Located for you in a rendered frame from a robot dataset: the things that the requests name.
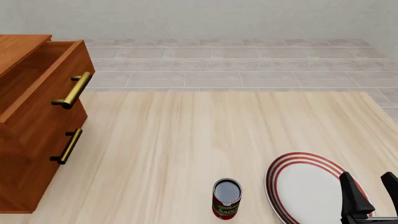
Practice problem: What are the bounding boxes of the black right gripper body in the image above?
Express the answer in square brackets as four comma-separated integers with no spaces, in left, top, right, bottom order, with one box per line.
[340,212,398,224]

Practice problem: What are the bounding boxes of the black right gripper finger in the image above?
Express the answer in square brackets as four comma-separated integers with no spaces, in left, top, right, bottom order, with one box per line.
[381,172,398,211]
[339,172,376,219]

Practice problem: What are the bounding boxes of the wooden cabinet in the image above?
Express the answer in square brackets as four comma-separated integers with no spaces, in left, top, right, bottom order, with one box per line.
[0,34,96,215]

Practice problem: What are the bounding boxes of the white plate with red rings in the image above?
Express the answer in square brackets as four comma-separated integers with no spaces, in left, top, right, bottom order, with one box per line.
[264,151,376,224]

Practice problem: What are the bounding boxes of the tomato sauce tin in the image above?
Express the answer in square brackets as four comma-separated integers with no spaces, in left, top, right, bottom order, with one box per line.
[212,177,243,221]

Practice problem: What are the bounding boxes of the closed wooden drawer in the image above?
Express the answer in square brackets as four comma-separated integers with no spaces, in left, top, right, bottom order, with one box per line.
[0,98,89,164]

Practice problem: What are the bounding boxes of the open wooden drawer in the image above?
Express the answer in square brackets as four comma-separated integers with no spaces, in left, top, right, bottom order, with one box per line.
[0,39,96,134]

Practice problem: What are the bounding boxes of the brass handle of closed drawer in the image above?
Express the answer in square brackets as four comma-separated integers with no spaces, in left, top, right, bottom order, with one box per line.
[49,128,84,166]

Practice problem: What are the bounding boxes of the brass handle of open drawer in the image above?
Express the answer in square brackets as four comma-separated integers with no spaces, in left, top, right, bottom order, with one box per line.
[51,71,93,110]

